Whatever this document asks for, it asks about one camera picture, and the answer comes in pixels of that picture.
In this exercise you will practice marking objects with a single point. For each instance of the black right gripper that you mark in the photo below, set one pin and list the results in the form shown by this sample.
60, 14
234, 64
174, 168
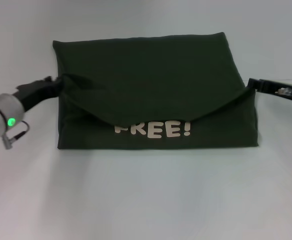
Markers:
278, 88

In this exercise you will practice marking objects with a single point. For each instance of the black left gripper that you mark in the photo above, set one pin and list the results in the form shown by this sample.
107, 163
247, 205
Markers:
36, 92

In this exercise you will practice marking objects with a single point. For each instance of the dark green shirt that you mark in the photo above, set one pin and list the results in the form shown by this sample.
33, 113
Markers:
156, 82

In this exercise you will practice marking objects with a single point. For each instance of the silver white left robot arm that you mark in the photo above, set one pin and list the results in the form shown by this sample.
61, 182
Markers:
1, 120

